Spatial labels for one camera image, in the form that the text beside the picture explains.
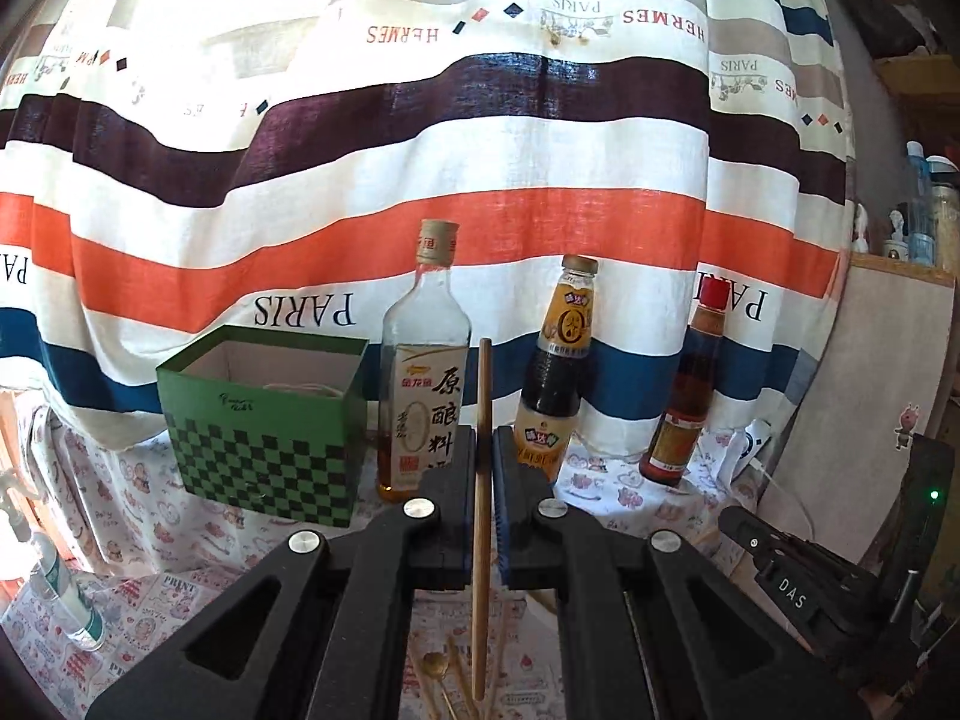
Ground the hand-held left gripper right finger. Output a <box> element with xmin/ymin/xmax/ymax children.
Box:
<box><xmin>491</xmin><ymin>425</ymin><xmax>875</xmax><ymax>720</ymax></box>

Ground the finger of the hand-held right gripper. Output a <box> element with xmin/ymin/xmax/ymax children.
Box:
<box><xmin>718</xmin><ymin>505</ymin><xmax>880</xmax><ymax>655</ymax></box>

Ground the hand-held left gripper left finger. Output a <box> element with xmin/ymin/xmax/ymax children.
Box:
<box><xmin>85</xmin><ymin>425</ymin><xmax>477</xmax><ymax>720</ymax></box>

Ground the single wooden chopstick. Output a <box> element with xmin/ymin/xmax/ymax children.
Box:
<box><xmin>471</xmin><ymin>337</ymin><xmax>494</xmax><ymax>702</ymax></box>

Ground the bunch of wooden chopsticks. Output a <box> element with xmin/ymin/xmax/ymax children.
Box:
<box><xmin>407</xmin><ymin>630</ymin><xmax>511</xmax><ymax>720</ymax></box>

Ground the gold spoon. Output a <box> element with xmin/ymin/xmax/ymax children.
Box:
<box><xmin>420</xmin><ymin>651</ymin><xmax>455</xmax><ymax>720</ymax></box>

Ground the dark soy sauce bottle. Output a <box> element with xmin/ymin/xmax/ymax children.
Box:
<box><xmin>514</xmin><ymin>255</ymin><xmax>599</xmax><ymax>485</ymax></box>

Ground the clear cooking wine bottle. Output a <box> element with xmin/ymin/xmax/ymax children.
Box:
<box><xmin>377</xmin><ymin>220</ymin><xmax>472</xmax><ymax>505</ymax></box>

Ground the pale wooden board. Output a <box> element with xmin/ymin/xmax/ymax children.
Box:
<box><xmin>761</xmin><ymin>251</ymin><xmax>950</xmax><ymax>541</ymax></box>

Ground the red cap oil bottle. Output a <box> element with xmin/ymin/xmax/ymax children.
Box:
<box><xmin>639</xmin><ymin>279</ymin><xmax>730</xmax><ymax>487</ymax></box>

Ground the green checkered box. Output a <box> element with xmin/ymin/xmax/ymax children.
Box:
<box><xmin>156</xmin><ymin>325</ymin><xmax>370</xmax><ymax>527</ymax></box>

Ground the bear print cloth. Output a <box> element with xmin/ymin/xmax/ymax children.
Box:
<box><xmin>30</xmin><ymin>405</ymin><xmax>758</xmax><ymax>578</ymax></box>

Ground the clear water bottle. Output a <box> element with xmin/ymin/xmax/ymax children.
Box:
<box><xmin>926</xmin><ymin>156</ymin><xmax>960</xmax><ymax>267</ymax></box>
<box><xmin>904</xmin><ymin>141</ymin><xmax>935</xmax><ymax>263</ymax></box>

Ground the striped curtain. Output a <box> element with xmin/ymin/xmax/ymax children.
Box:
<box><xmin>0</xmin><ymin>0</ymin><xmax>856</xmax><ymax>466</ymax></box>

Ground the clear spray bottle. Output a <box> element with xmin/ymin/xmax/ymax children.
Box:
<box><xmin>0</xmin><ymin>469</ymin><xmax>107</xmax><ymax>653</ymax></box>

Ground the white cable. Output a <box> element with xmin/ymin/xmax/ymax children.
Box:
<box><xmin>754</xmin><ymin>457</ymin><xmax>822</xmax><ymax>541</ymax></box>

